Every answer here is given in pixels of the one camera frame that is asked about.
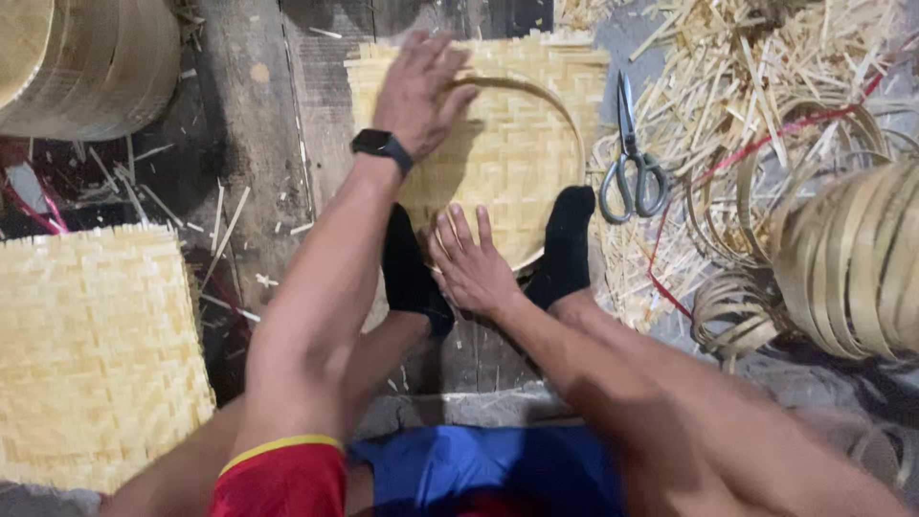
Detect person's right hand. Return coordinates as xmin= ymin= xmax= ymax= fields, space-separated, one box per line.
xmin=428 ymin=204 xmax=528 ymax=320

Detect person's left hand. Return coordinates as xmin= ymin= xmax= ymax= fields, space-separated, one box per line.
xmin=371 ymin=29 xmax=481 ymax=163

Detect woven bamboo mat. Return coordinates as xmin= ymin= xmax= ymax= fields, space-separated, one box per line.
xmin=343 ymin=30 xmax=611 ymax=274

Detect thin bamboo hoop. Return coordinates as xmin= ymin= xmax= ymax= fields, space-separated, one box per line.
xmin=424 ymin=75 xmax=588 ymax=274

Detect black wrist watch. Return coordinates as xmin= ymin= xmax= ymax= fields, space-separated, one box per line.
xmin=349 ymin=128 xmax=415 ymax=178

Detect black sock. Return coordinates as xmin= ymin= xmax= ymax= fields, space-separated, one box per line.
xmin=523 ymin=185 xmax=597 ymax=312
xmin=381 ymin=203 xmax=456 ymax=340

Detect person's left leg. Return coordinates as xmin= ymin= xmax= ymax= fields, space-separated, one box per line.
xmin=97 ymin=310 xmax=434 ymax=517

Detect blue shorts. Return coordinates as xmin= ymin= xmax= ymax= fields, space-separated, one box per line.
xmin=347 ymin=424 xmax=627 ymax=517

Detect grey metal scissors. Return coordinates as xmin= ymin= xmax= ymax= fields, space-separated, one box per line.
xmin=598 ymin=69 xmax=669 ymax=225

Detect small coil of bamboo hoops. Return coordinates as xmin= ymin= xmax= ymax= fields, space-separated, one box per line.
xmin=690 ymin=269 xmax=792 ymax=361

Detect red shirt yellow trim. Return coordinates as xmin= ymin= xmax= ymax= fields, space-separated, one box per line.
xmin=209 ymin=434 xmax=350 ymax=517

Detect red plastic ribbon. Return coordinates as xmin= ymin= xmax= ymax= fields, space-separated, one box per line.
xmin=646 ymin=43 xmax=919 ymax=322

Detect scattered bamboo slivers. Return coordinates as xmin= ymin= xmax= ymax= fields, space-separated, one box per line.
xmin=68 ymin=133 xmax=317 ymax=326

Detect pile of bamboo strip offcuts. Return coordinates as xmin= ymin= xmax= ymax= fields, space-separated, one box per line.
xmin=556 ymin=0 xmax=919 ymax=335

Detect loose bamboo hoops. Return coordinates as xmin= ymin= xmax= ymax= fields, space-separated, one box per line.
xmin=685 ymin=97 xmax=919 ymax=270

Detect large bundle of bamboo hoops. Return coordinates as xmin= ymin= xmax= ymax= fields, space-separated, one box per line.
xmin=770 ymin=159 xmax=919 ymax=362

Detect stack of woven bamboo mats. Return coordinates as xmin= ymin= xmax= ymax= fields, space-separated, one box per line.
xmin=0 ymin=223 xmax=216 ymax=495

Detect pink plastic ribbon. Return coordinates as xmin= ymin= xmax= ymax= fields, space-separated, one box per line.
xmin=0 ymin=167 xmax=70 ymax=236

